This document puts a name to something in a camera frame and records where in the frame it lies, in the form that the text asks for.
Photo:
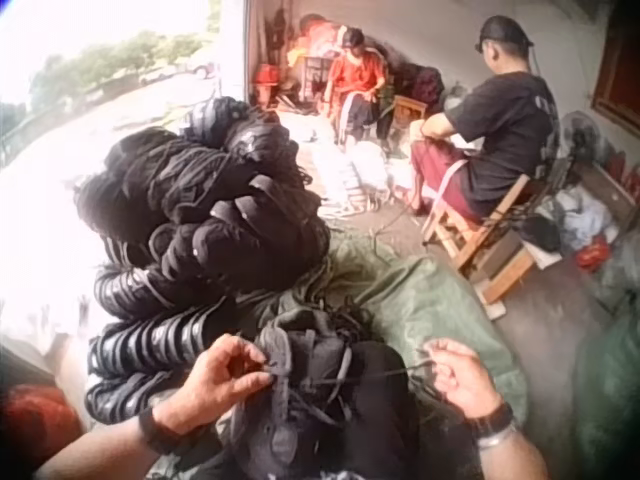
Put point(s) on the standing fan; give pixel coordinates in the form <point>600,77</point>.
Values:
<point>580,137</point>

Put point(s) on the heap of bags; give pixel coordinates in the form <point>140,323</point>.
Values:
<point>585,220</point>

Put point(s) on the white car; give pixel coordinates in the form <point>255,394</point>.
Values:
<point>185,72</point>

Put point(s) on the bundle of black shoe uppers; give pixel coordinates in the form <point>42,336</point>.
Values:
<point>320,415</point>

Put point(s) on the black wrist band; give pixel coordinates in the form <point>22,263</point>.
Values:
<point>492,417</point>
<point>152,430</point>

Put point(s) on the pile of black bundles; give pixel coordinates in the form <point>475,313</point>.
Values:
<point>200,220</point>

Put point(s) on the person's right hand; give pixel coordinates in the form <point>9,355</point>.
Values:
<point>467,382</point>

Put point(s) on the large green sack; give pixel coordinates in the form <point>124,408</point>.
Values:
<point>610,395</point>

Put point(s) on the small wooden stool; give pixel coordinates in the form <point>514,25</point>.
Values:
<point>410,112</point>

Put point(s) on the heap of clutter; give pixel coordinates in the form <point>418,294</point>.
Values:
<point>295,65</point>

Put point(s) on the person's right fingers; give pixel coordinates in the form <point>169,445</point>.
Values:
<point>447,350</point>

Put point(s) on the wooden chair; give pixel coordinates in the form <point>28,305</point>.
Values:
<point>480,240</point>

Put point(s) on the person's left hand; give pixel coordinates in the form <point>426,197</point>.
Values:
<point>207,385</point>

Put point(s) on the brown window frame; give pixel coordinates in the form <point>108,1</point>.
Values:
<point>620,65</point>

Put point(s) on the red cloth item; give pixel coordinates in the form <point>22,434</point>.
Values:
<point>35,430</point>

